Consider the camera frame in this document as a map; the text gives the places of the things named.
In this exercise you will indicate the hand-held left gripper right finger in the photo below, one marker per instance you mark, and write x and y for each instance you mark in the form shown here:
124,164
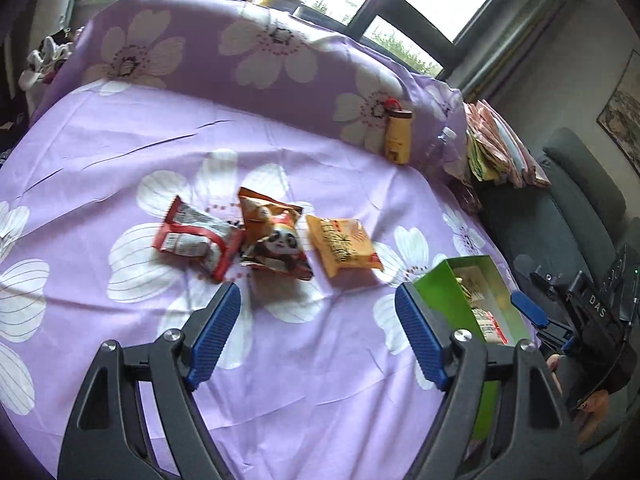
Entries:
420,340

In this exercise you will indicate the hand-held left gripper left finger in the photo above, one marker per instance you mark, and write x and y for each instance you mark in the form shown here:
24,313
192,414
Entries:
215,330

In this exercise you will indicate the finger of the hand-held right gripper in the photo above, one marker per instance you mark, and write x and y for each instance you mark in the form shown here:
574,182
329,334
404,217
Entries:
530,307
547,278

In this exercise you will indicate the green cardboard box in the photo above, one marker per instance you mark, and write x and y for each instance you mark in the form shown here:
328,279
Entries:
450,305

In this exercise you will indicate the white snack packet red ends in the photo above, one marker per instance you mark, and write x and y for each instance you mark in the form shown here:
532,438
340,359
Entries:
487,327

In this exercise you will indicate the pale yellow snack packet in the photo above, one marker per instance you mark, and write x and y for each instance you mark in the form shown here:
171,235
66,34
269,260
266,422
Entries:
470,280

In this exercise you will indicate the person's right hand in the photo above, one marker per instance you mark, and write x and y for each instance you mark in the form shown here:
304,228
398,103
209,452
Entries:
595,407

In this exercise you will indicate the grey sofa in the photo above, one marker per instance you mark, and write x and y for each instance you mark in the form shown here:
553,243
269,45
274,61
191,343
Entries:
550,220

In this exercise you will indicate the red and silver snack packet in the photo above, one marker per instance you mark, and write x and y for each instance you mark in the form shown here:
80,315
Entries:
192,235

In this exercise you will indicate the panda print snack packet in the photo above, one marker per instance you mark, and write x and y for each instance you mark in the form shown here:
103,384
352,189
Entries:
280,245

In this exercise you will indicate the purple floral bed sheet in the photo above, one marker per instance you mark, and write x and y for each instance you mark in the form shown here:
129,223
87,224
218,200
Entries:
325,410

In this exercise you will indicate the orange snack packet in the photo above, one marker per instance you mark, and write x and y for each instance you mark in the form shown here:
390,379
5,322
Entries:
345,245

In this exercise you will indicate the stack of folded cloths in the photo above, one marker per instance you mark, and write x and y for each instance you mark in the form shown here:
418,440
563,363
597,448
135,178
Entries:
500,145

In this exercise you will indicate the clear water bottle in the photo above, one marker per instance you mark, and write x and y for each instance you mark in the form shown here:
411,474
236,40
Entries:
442,147

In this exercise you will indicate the yellow bottle with red cap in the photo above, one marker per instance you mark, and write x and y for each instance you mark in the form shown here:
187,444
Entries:
397,135

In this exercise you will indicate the purple floral pillow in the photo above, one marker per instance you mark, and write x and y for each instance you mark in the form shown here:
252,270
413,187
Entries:
200,25

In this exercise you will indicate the black and white cloth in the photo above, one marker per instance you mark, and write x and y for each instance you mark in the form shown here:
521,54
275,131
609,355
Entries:
47,57

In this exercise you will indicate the black planter tray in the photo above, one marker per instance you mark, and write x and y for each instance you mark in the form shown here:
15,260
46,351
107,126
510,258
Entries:
312,12

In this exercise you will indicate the framed wall picture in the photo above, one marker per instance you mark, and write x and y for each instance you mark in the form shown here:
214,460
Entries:
622,110

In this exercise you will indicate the black window frame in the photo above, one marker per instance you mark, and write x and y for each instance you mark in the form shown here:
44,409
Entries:
380,0

